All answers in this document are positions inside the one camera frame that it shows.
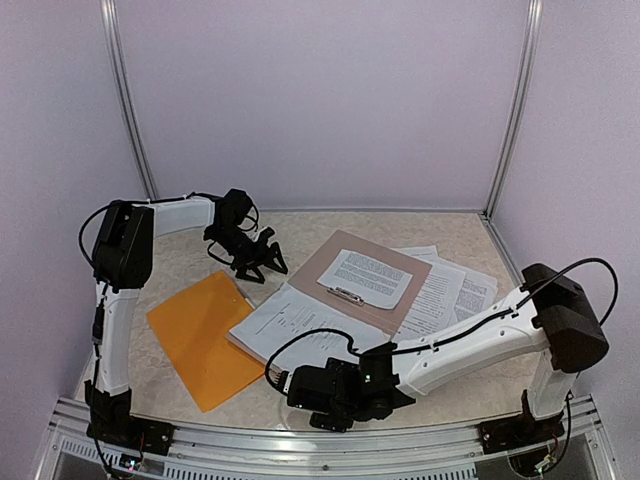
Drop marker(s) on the white printed sheet dense text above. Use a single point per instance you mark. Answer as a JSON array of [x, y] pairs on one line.
[[477, 293]]

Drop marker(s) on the right aluminium frame post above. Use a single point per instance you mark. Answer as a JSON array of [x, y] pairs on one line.
[[518, 104]]

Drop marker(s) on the left aluminium frame post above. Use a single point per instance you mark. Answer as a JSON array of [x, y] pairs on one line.
[[109, 15]]

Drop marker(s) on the orange folder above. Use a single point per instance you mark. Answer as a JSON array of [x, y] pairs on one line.
[[192, 328]]

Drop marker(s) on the aluminium frame post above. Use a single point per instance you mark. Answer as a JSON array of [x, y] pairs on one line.
[[518, 104], [109, 15]]

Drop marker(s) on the metal folder clip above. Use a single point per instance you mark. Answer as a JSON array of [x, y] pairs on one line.
[[346, 295]]

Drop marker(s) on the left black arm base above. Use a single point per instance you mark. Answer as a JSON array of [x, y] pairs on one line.
[[130, 432]]

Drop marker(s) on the white printed sheet back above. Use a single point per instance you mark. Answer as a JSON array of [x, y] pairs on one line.
[[424, 253]]

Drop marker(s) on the pink-brown file folder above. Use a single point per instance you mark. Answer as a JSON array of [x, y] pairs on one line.
[[305, 280]]

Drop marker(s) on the white sheet dense English text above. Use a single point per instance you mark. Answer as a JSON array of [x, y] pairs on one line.
[[380, 285]]

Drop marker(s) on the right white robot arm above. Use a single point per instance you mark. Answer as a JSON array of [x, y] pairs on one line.
[[548, 314]]

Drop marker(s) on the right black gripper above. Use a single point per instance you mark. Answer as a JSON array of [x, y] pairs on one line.
[[329, 423]]

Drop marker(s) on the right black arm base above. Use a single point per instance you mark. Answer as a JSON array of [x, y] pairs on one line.
[[519, 430]]

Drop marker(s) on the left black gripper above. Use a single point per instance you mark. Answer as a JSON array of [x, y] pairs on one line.
[[258, 258]]

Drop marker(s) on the white printed sheet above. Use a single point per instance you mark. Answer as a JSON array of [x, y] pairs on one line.
[[289, 313], [424, 253], [433, 306]]

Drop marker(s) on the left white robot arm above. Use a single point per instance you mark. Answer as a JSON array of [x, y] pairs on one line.
[[122, 263]]

